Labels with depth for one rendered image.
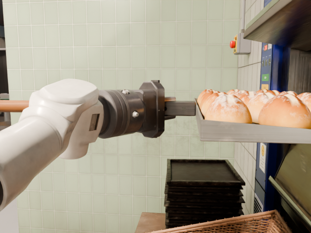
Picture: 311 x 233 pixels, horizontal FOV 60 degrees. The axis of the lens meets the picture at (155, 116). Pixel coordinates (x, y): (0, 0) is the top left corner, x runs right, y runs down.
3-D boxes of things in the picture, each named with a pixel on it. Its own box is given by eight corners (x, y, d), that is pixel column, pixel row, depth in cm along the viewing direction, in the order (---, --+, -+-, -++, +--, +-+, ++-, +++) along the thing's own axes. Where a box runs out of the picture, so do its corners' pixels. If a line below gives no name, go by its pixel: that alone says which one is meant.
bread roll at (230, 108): (260, 137, 35) (262, 95, 34) (208, 137, 35) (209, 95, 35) (241, 125, 45) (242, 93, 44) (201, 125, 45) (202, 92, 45)
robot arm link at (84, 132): (133, 100, 46) (74, 103, 38) (120, 153, 50) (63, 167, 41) (96, 77, 53) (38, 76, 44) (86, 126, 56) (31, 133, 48)
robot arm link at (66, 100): (105, 86, 45) (66, 108, 32) (96, 133, 48) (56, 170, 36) (70, 75, 46) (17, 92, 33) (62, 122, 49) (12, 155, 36)
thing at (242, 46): (246, 54, 148) (247, 35, 147) (251, 52, 138) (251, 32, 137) (233, 54, 149) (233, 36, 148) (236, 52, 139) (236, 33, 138)
